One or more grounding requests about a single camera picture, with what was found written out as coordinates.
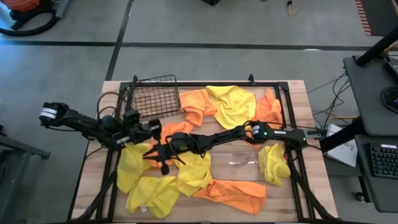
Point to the grey vacuum tube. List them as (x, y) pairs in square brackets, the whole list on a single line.
[(62, 7)]

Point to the black caster wheel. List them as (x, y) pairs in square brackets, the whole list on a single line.
[(360, 196)]

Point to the round black puck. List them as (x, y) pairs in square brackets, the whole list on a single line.
[(390, 99)]

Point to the orange microfiber towel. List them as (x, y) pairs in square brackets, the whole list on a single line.
[(178, 128), (269, 109), (236, 196), (194, 105)]

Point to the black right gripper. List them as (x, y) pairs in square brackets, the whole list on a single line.
[(164, 152)]

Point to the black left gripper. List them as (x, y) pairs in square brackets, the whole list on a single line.
[(143, 132)]

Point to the white paper sheet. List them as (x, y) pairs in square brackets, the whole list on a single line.
[(345, 152)]

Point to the black frame clamp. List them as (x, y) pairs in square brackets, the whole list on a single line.
[(251, 79), (135, 79)]

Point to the dark mat with striped edge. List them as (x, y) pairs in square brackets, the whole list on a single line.
[(382, 15)]

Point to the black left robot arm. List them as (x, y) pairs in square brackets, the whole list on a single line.
[(81, 123)]

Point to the black desk leg beam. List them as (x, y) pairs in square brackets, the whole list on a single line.
[(342, 137)]

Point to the clear plastic bin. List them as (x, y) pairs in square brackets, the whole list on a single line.
[(236, 165)]

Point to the grey keyboard desk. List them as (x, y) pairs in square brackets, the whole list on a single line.
[(382, 193)]

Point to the black desk pole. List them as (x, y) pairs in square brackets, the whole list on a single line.
[(376, 46)]

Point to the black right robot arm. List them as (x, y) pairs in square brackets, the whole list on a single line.
[(224, 137)]

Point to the yellow towel with white tag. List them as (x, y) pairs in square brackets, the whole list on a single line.
[(155, 196)]

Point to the orange shop vacuum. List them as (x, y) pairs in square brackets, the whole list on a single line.
[(21, 4)]

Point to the black desk device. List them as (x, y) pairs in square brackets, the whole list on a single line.
[(392, 68)]

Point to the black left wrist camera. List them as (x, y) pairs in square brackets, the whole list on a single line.
[(132, 117)]

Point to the grey desk top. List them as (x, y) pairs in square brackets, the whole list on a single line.
[(367, 93)]

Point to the black backlit keyboard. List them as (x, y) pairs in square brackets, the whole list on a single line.
[(384, 161)]

